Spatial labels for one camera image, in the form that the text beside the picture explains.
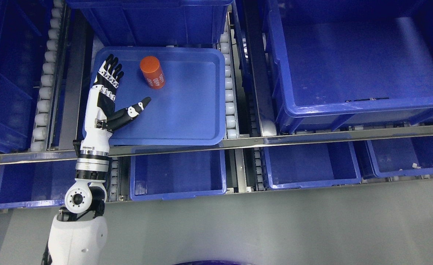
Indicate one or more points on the large blue bin right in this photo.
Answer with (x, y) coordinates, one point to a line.
(344, 63)

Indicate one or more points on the white roller track centre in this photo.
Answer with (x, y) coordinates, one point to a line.
(225, 46)

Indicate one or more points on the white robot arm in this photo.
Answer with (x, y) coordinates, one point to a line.
(79, 231)

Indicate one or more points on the blue shallow plastic tray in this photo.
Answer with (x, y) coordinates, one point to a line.
(189, 110)

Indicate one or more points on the blue lower bin left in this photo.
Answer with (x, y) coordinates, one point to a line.
(35, 185)

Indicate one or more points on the blue bin far left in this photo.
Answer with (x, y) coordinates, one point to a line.
(23, 34)

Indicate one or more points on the blue lower bin far right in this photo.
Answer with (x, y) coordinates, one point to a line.
(385, 158)

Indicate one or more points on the metal shelf front rail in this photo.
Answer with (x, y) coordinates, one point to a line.
(239, 143)

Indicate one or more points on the white roller track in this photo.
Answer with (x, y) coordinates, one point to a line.
(225, 46)
(43, 120)

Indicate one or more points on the blue bin top centre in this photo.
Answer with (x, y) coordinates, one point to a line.
(154, 22)

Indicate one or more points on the blue lower bin centre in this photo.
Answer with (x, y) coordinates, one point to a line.
(170, 176)

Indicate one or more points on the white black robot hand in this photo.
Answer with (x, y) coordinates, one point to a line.
(101, 117)

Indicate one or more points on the white roller track left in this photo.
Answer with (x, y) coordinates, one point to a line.
(43, 120)

